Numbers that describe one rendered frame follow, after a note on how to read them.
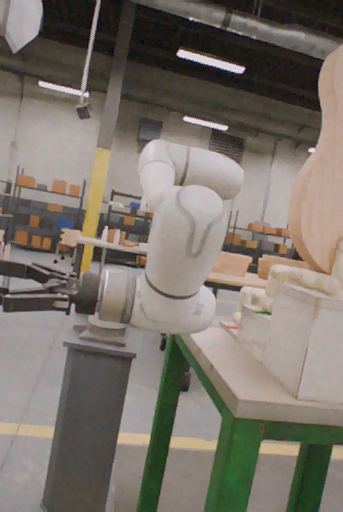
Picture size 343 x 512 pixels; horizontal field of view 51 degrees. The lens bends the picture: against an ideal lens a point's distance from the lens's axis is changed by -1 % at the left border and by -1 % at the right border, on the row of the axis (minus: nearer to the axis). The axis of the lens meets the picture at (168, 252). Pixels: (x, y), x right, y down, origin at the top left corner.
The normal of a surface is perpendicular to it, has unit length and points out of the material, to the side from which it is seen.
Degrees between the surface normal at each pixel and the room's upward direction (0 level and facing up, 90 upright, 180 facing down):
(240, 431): 90
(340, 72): 90
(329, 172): 90
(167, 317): 122
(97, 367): 90
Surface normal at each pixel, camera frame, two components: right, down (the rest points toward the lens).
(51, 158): 0.17, 0.08
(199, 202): 0.26, -0.63
